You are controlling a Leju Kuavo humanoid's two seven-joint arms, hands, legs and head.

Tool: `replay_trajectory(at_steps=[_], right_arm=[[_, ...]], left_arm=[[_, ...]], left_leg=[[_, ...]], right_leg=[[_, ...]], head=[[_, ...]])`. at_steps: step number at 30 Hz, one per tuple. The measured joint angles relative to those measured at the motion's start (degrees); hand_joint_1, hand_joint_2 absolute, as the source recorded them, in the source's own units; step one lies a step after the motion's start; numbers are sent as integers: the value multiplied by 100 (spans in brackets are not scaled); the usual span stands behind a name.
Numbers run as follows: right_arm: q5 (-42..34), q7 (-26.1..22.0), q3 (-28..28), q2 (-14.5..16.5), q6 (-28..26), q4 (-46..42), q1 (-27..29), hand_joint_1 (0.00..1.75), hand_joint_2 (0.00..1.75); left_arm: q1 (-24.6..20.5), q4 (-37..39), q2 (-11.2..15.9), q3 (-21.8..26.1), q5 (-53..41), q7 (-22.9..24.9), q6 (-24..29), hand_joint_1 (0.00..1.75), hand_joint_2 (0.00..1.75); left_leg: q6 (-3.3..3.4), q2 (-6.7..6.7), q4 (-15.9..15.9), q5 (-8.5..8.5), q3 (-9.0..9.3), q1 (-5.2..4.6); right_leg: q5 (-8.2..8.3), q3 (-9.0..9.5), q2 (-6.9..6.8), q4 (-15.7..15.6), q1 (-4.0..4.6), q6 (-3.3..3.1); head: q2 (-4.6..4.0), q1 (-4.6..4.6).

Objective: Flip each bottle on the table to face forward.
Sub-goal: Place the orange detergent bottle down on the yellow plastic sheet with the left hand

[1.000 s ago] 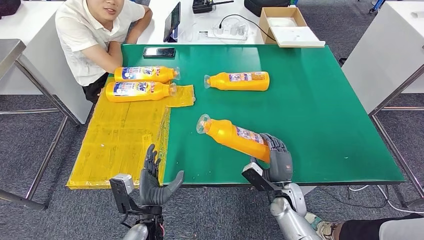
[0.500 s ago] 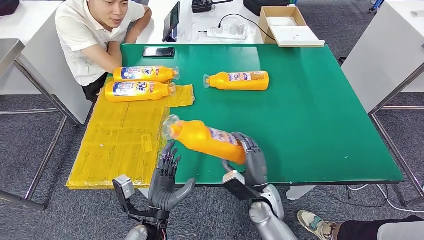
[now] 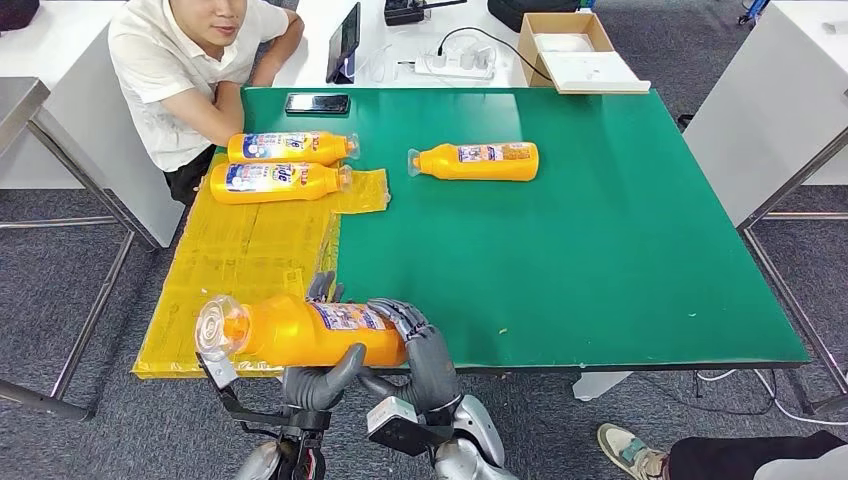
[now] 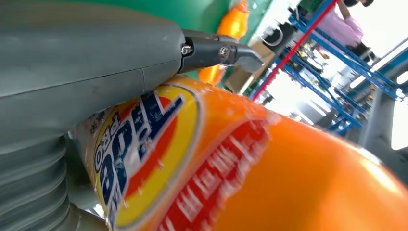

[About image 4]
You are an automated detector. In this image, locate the brown cardboard box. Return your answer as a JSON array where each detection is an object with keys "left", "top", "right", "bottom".
[{"left": 224, "top": 41, "right": 278, "bottom": 95}]

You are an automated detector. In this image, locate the red metal bar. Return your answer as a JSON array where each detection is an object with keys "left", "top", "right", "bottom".
[{"left": 252, "top": 0, "right": 339, "bottom": 101}]

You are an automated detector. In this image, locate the person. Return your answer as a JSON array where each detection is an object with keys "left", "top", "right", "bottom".
[{"left": 314, "top": 0, "right": 378, "bottom": 63}]

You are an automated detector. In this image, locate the blue metal rack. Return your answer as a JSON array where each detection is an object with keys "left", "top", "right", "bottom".
[{"left": 248, "top": 0, "right": 408, "bottom": 135}]

